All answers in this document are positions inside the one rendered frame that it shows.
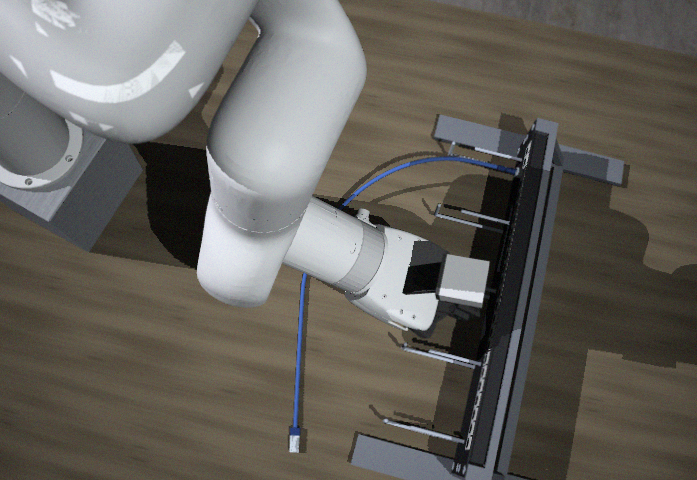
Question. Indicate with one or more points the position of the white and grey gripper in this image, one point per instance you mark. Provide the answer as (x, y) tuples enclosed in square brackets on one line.
[(383, 299)]

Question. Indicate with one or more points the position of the white cable plug with blue boot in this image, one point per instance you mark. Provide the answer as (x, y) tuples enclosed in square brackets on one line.
[(294, 439)]

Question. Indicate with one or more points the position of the blue patch cord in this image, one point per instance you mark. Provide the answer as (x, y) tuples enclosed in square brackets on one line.
[(300, 329)]

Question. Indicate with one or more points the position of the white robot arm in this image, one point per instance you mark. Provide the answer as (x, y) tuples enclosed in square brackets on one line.
[(130, 71)]

